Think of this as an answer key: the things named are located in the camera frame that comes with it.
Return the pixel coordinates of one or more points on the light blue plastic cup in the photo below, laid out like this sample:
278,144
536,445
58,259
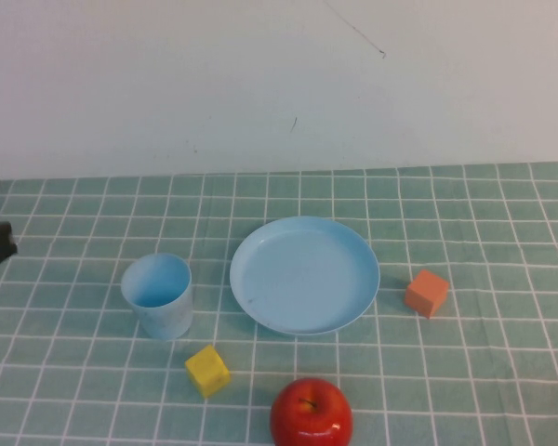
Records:
160,297

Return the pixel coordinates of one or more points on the light blue plastic plate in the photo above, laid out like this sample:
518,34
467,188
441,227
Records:
304,276

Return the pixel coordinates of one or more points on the yellow cube block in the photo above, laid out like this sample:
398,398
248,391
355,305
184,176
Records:
208,371

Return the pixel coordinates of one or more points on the red apple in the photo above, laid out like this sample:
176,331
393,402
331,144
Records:
311,415

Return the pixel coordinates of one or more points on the orange cube block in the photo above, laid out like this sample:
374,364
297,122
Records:
426,293

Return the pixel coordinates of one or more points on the green checked tablecloth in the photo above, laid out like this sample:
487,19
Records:
446,371

